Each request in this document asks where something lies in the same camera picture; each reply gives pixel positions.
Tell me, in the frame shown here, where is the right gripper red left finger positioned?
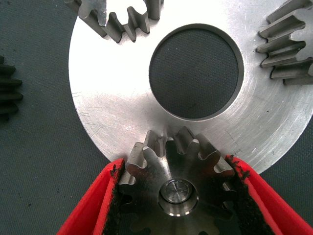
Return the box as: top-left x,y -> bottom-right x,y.
56,158 -> 127,235

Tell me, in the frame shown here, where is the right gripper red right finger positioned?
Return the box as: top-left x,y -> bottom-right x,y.
224,154 -> 313,235

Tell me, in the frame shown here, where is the large steel gear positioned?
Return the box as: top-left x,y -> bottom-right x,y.
117,126 -> 237,235

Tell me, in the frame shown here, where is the small steel gear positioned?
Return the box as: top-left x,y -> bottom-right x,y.
64,0 -> 164,45
0,55 -> 24,122
255,0 -> 313,86

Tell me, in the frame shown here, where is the dark grey table cloth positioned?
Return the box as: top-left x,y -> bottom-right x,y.
0,0 -> 313,235

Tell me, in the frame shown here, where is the round metal plate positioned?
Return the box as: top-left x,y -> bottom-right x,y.
68,0 -> 313,176

